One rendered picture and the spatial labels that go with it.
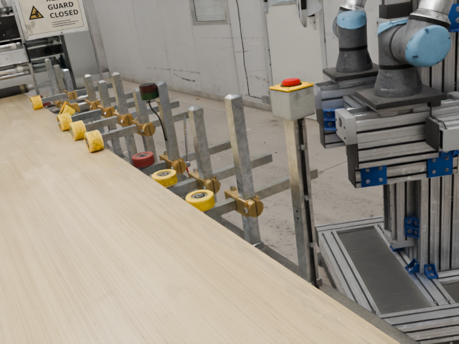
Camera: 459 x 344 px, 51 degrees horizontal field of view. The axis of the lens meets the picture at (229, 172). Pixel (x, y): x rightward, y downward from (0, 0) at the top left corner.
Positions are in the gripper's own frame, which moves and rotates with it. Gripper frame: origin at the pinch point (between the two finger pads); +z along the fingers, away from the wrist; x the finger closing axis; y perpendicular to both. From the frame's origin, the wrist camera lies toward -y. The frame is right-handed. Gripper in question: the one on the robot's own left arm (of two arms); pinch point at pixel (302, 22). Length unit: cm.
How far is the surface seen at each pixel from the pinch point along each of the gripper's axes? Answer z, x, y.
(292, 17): 26, 373, 61
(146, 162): 43, 28, -55
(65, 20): -5, 245, -130
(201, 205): 42, -17, -35
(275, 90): 10.4, -33.9, -13.3
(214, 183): 46, 8, -31
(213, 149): 47, 44, -31
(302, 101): 13.0, -36.7, -8.1
